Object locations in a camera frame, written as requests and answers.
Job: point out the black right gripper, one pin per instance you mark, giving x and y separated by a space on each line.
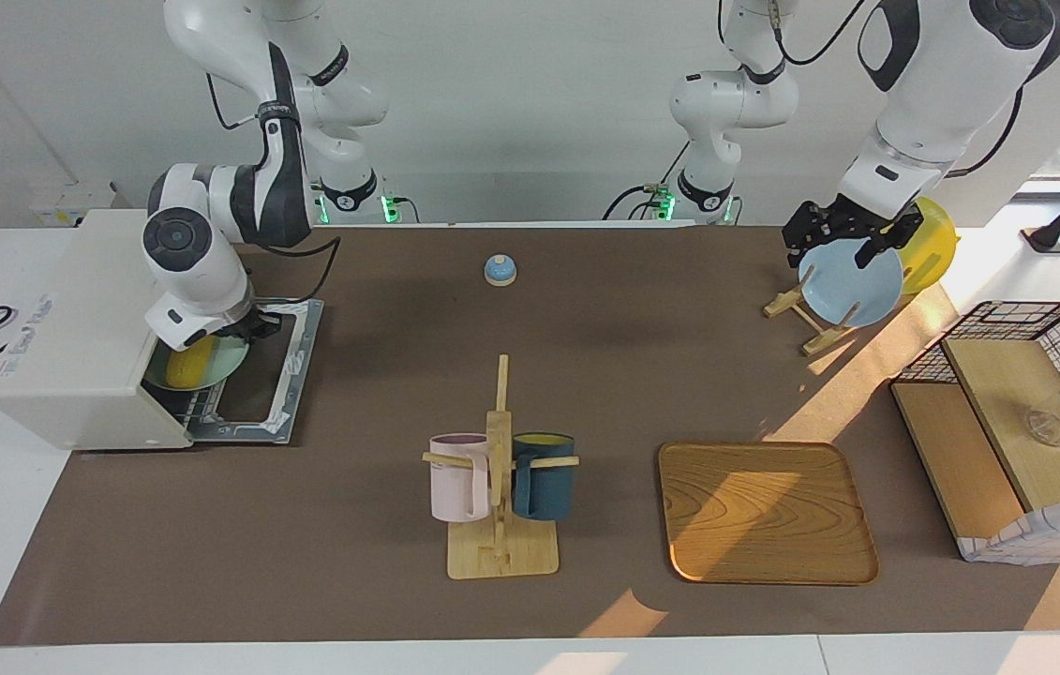
258 326

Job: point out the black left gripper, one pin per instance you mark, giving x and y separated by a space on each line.
858 225

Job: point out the pale green plate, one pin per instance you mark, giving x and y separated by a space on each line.
230 361

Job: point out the yellow corn cob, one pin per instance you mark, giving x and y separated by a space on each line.
192 366

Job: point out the white toaster oven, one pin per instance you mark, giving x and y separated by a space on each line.
70 375

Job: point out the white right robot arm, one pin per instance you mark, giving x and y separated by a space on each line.
201 272

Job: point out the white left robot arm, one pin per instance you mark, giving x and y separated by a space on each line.
942 75

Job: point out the light blue plate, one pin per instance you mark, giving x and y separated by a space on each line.
853 281

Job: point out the wooden plate rack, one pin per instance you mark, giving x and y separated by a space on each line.
787 302

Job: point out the yellow plate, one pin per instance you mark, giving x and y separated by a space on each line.
933 244

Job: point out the brown table mat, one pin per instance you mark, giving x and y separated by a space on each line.
351 562

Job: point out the pink mug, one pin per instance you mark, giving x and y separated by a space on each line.
459 487

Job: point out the small clear glass lid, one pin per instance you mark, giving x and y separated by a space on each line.
1045 429

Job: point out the wooden serving tray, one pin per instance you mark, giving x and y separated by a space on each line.
764 516

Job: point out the dark blue mug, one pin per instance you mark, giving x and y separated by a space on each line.
544 492

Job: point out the wooden mug rack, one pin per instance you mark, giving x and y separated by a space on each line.
501 558

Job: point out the white wall box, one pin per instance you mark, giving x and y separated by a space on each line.
70 202

